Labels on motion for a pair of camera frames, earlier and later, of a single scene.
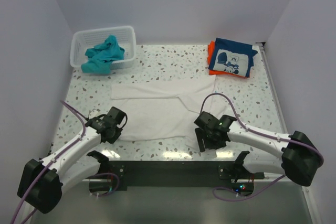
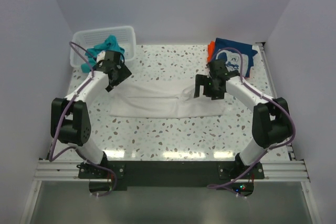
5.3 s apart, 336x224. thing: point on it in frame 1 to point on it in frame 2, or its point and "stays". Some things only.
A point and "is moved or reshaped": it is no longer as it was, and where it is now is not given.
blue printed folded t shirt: (232, 57) stays
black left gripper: (113, 133) to (119, 74)
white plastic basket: (82, 40) stays
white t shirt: (165, 107) is moved or reshaped
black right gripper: (210, 137) to (200, 86)
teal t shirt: (101, 56) stays
